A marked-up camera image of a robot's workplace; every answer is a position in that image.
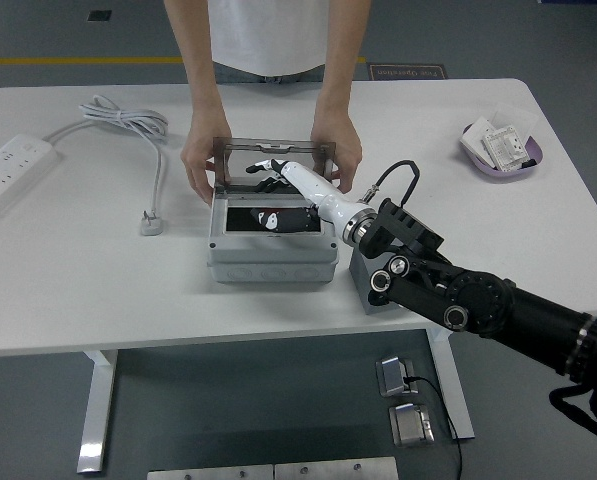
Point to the grey cube holder block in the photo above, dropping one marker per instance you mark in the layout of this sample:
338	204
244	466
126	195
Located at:
359	280

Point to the silver floor socket closed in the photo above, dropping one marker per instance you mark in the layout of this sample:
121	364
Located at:
408	425

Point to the person's right forearm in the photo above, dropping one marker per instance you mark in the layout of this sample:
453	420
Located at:
198	65

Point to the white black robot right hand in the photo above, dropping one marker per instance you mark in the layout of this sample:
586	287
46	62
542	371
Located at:
318	192

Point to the white left table leg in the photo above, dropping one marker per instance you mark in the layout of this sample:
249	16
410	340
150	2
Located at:
95	415

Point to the person's left forearm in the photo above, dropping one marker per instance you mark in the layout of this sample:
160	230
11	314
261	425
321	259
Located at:
340	65

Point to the dark floor sign with text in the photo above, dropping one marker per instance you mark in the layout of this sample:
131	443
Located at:
408	72

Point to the white printed socket panel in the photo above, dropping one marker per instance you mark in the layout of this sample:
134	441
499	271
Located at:
503	147

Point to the white power strip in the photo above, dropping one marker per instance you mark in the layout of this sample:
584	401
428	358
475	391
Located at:
8	170

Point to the white flat card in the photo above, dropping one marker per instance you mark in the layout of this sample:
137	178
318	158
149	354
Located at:
475	137

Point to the white square packet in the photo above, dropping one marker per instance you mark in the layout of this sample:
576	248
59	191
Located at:
513	116

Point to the person's right hand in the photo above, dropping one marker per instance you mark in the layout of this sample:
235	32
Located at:
198	150

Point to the smoky transparent box lid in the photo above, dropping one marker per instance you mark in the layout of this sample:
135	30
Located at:
273	145

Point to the person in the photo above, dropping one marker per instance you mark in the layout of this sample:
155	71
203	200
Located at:
268	35

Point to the purple plastic tray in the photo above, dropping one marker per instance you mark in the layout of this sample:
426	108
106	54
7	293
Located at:
508	175

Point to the small black part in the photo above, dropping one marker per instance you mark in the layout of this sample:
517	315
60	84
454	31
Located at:
529	162

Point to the white right table leg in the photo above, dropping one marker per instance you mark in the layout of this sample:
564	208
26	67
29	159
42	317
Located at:
453	395

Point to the grey electrical enclosure box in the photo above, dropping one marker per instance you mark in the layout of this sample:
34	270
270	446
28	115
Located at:
273	260

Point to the silver floor socket with plug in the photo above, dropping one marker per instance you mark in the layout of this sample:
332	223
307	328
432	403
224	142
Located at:
393	372

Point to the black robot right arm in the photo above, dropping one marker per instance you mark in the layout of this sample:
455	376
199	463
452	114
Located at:
478	300

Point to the white table leg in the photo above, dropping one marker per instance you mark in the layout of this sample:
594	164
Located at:
453	395
95	415

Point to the person's left hand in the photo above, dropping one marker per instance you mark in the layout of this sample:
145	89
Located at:
348	150

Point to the grey metal base plate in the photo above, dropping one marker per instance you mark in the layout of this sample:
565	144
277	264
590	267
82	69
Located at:
335	470
208	473

